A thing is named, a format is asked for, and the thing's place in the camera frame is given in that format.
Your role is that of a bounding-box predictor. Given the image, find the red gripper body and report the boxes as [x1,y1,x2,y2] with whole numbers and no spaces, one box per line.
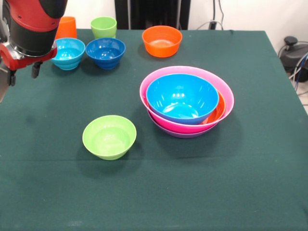
[0,42,58,71]

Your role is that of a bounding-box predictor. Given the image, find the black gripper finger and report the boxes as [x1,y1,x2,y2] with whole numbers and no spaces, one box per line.
[31,61,44,79]
[7,69,17,87]

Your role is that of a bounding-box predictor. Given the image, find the small light blue bowl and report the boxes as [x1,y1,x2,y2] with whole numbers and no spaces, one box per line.
[51,38,86,71]

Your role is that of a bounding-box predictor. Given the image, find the orange cup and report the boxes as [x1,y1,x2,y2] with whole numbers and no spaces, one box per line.
[54,16,77,40]

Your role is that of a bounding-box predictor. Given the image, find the small dark blue bowl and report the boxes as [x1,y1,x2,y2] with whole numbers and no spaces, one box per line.
[85,38,126,70]

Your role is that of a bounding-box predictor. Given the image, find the small green bowl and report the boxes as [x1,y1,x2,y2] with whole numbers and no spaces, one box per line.
[82,115,137,161]

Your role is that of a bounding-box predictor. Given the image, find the medium blue bowl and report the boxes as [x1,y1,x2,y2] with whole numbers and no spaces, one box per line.
[146,73,220,126]

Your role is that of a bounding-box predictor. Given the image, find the large pink bowl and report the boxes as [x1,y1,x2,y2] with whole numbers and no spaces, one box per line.
[139,65,235,134]

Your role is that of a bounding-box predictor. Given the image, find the wide orange bowl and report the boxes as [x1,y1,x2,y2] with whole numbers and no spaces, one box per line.
[144,90,227,126]

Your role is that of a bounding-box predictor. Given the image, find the green cup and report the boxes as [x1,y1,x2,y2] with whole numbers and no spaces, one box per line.
[90,16,117,39]

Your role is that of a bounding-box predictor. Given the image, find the small deep orange bowl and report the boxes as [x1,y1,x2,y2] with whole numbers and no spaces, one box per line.
[141,26,183,58]

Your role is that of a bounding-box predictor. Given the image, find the dark green tablecloth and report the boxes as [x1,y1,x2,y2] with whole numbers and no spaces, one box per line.
[0,28,308,231]

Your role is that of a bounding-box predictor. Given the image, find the grey wheeled floor base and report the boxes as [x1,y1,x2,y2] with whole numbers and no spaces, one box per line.
[279,36,308,73]

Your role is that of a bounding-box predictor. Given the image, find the tangle of floor cables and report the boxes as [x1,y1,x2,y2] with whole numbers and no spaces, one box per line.
[288,51,308,106]

